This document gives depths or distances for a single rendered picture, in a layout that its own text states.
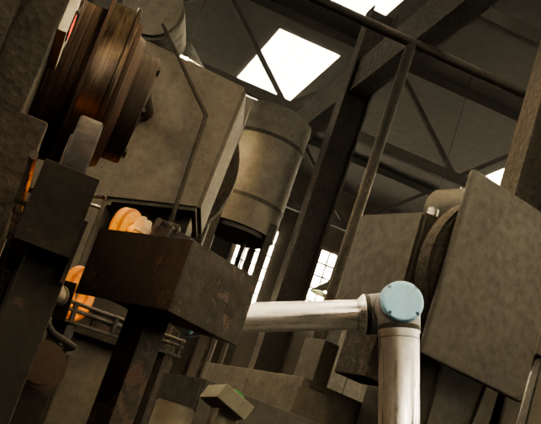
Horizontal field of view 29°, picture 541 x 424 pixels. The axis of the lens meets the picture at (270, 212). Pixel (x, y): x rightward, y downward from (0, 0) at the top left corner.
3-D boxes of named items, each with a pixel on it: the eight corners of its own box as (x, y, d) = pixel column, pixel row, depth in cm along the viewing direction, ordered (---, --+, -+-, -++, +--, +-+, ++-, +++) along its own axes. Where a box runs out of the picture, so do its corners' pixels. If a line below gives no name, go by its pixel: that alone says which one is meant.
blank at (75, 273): (55, 326, 295) (65, 329, 294) (56, 275, 290) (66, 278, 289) (87, 307, 309) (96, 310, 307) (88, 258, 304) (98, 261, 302)
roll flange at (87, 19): (11, 135, 228) (88, -50, 240) (1, 178, 272) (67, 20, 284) (55, 152, 230) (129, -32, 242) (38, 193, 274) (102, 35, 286)
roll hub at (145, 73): (108, 141, 243) (150, 36, 251) (92, 166, 270) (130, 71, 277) (130, 151, 245) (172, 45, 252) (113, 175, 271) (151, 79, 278)
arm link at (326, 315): (405, 297, 309) (174, 303, 305) (413, 288, 297) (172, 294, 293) (408, 336, 306) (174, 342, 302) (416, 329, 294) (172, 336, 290)
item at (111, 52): (55, 152, 230) (129, -32, 242) (38, 193, 274) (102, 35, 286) (82, 164, 231) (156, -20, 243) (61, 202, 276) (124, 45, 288)
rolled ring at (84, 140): (98, 130, 154) (77, 122, 154) (108, 116, 136) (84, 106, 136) (51, 249, 152) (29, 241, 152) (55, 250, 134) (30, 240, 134)
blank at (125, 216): (115, 200, 296) (126, 203, 294) (139, 214, 310) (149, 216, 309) (100, 253, 293) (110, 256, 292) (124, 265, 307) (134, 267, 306)
